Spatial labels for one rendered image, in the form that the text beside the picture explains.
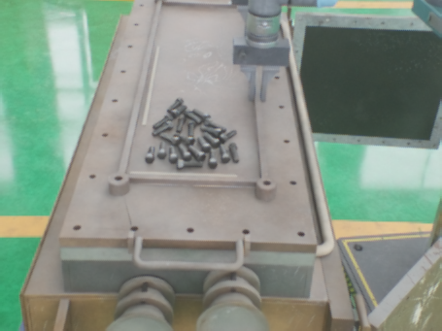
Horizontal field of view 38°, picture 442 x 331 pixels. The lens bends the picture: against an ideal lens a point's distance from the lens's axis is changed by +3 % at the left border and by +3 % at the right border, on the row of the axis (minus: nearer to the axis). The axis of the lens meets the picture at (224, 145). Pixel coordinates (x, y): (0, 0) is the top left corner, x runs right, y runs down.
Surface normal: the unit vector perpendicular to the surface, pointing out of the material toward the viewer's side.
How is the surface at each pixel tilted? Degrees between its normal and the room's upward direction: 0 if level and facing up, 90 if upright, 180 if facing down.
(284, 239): 0
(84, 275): 90
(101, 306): 90
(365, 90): 90
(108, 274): 90
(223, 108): 0
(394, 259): 0
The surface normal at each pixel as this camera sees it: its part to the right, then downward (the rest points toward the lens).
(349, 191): 0.04, -0.83
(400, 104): -0.06, 0.55
